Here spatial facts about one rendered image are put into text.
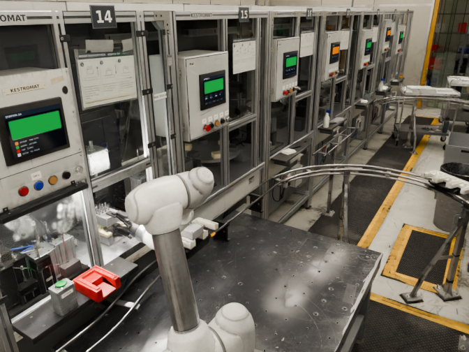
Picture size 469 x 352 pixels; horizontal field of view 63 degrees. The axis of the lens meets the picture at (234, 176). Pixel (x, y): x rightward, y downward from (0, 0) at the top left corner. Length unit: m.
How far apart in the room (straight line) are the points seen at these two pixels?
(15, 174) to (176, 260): 0.66
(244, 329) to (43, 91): 1.16
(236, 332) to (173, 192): 0.60
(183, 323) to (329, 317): 0.80
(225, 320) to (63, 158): 0.90
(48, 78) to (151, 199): 0.62
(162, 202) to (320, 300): 1.09
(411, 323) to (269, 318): 1.42
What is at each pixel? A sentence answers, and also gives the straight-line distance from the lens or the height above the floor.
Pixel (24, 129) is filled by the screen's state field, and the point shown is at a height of 1.65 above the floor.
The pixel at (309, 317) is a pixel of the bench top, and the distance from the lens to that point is 1.99.
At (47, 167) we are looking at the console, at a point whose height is 1.48.
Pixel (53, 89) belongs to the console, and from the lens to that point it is 1.62.
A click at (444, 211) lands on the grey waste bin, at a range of 4.30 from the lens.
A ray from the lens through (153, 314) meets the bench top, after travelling 2.02.
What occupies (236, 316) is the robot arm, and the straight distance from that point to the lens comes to 1.56.
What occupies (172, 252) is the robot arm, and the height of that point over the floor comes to 1.26.
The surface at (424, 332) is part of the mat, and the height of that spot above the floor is 0.01.
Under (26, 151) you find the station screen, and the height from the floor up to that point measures 1.57.
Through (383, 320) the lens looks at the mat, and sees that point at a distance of 3.08.
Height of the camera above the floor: 2.02
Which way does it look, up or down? 23 degrees down
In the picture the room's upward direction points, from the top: 1 degrees counter-clockwise
